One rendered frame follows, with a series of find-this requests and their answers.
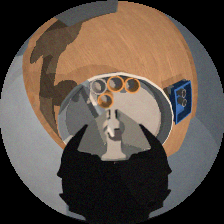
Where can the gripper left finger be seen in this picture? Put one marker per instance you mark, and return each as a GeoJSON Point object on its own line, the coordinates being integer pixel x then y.
{"type": "Point", "coordinates": [90, 139]}

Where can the blue open box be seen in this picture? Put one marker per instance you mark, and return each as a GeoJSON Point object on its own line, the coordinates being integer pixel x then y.
{"type": "Point", "coordinates": [179, 111]}

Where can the bronze bushing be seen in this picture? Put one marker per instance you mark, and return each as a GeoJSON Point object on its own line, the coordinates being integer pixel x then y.
{"type": "Point", "coordinates": [118, 88]}
{"type": "Point", "coordinates": [136, 85]}
{"type": "Point", "coordinates": [103, 104]}

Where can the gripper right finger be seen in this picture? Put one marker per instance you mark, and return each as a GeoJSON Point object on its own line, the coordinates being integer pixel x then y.
{"type": "Point", "coordinates": [138, 139]}

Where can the grey metal ring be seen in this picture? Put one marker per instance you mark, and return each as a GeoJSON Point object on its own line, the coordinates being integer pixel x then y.
{"type": "Point", "coordinates": [179, 92]}
{"type": "Point", "coordinates": [182, 101]}
{"type": "Point", "coordinates": [95, 90]}

